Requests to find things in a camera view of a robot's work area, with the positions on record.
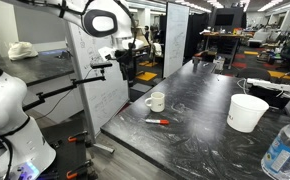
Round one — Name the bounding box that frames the white cable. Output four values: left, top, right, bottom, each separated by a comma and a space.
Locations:
236, 78, 250, 95

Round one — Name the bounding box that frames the large whiteboard with writing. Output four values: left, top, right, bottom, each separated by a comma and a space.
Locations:
65, 22, 131, 136

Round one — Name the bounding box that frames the white cloth bag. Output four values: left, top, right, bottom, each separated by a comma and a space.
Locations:
7, 41, 39, 62

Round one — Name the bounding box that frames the black articulated camera stand arm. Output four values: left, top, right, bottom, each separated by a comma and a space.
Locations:
21, 69, 107, 113

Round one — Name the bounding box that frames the white sofa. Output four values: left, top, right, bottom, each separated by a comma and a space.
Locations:
247, 30, 282, 48

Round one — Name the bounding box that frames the orange clamp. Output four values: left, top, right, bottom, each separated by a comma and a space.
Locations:
67, 130, 89, 145
65, 159, 93, 180

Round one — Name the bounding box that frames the black robot cart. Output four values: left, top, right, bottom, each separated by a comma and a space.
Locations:
38, 119, 98, 180

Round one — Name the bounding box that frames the tall narrow whiteboard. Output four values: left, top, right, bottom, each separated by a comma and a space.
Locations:
162, 2, 191, 80

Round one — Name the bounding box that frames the black camera on stand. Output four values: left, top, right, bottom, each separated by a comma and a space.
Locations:
90, 61, 114, 70

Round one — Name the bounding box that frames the white ceramic mug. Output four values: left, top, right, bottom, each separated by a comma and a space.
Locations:
144, 91, 166, 113

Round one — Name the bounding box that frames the white power strip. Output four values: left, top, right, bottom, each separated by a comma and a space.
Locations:
246, 77, 290, 93

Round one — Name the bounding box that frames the red and white marker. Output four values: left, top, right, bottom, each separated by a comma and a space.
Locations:
144, 118, 170, 126

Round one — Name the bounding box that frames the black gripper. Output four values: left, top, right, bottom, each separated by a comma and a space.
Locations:
115, 42, 137, 88

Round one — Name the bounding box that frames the black box under power strip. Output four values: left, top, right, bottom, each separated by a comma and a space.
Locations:
248, 84, 290, 110

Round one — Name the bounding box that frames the person in background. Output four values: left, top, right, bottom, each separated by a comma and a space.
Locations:
143, 25, 152, 44

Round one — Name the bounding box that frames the clear plastic water bottle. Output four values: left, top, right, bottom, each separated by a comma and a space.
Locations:
260, 121, 290, 180

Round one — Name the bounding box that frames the white plastic bucket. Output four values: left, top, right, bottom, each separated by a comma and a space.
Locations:
226, 93, 270, 134

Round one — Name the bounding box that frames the wooden background desk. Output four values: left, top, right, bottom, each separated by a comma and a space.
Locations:
200, 31, 254, 70

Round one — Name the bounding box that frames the black side counter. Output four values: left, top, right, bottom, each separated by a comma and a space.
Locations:
0, 49, 76, 88

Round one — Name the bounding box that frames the black wall monitor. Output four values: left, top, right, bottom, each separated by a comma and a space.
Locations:
214, 13, 235, 27

